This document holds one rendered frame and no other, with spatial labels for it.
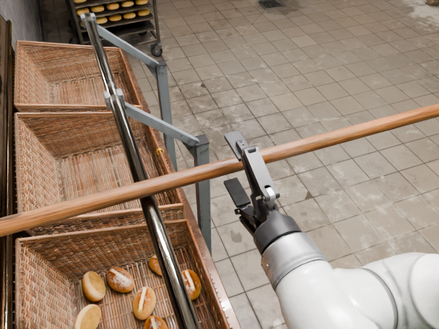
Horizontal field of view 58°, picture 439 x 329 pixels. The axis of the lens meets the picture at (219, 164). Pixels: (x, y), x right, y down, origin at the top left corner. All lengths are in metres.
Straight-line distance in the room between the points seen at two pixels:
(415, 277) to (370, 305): 0.08
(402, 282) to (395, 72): 3.11
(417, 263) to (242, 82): 2.72
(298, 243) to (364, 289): 0.11
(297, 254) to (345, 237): 1.64
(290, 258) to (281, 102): 2.49
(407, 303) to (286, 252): 0.17
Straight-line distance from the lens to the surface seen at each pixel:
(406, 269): 0.62
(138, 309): 1.23
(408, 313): 0.61
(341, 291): 0.56
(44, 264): 1.26
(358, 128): 0.87
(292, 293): 0.56
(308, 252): 0.59
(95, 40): 1.27
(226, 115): 2.85
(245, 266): 2.02
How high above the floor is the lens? 1.72
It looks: 44 degrees down
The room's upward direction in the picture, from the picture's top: straight up
